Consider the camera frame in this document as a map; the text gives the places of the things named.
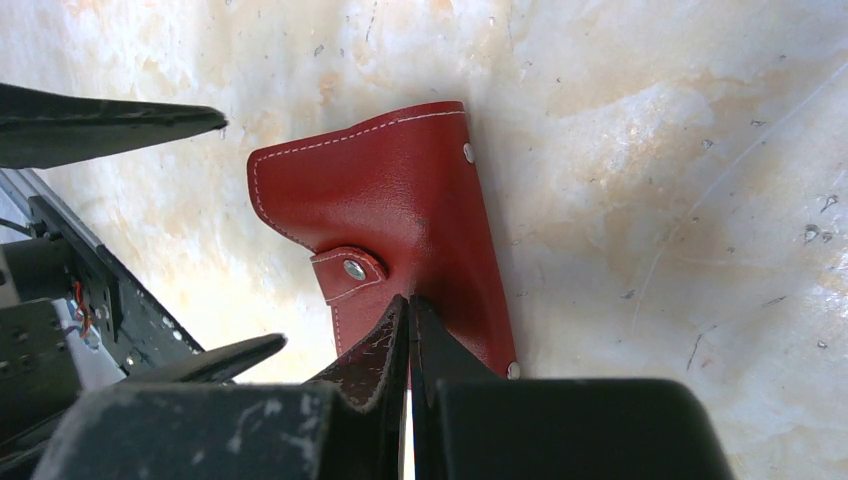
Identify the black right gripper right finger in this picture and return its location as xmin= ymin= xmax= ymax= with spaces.
xmin=409 ymin=296 xmax=499 ymax=479

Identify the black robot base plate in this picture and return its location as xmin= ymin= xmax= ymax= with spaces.
xmin=1 ymin=223 xmax=204 ymax=440

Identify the red leather card holder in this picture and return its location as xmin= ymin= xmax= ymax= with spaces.
xmin=247 ymin=101 xmax=521 ymax=379

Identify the aluminium frame rail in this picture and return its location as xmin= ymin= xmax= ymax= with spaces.
xmin=1 ymin=168 xmax=103 ymax=250

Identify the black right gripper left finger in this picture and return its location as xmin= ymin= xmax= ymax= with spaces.
xmin=306 ymin=295 xmax=409 ymax=479

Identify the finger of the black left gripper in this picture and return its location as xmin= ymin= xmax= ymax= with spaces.
xmin=1 ymin=83 xmax=227 ymax=169
xmin=124 ymin=333 xmax=287 ymax=384

